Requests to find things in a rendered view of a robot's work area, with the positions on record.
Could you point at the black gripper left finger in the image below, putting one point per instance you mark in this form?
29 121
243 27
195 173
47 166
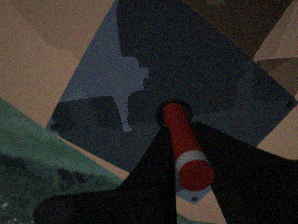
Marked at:
146 196

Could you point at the red peg with white band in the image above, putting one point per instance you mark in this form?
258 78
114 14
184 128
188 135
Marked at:
194 169

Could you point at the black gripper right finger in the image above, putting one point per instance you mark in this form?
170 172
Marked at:
251 186

